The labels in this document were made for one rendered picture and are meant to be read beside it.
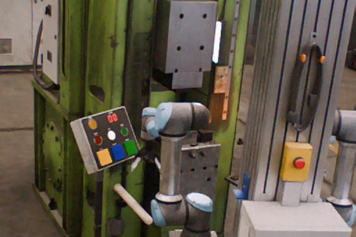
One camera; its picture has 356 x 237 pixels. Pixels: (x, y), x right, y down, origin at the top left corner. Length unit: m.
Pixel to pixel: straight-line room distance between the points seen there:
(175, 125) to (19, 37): 6.28
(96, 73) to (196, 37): 0.72
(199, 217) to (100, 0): 1.60
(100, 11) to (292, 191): 1.89
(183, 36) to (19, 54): 5.49
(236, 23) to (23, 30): 5.26
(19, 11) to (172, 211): 6.27
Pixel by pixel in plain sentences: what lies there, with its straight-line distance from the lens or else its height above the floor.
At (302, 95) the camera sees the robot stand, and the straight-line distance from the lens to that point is 1.95.
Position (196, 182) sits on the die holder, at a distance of 3.45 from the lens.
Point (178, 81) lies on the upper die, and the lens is 3.21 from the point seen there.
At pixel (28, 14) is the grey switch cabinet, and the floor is 0.83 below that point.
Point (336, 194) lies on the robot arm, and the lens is 2.56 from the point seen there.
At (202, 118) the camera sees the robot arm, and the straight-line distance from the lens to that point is 2.29.
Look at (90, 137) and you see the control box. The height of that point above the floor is 1.11.
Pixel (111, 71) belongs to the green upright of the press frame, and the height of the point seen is 1.35.
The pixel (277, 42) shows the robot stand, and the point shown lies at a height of 1.81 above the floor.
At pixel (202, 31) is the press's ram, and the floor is 1.60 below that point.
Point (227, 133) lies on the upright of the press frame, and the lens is 3.71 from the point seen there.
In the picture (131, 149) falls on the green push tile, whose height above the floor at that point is 1.00.
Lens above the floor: 2.13
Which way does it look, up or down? 21 degrees down
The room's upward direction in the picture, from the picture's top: 5 degrees clockwise
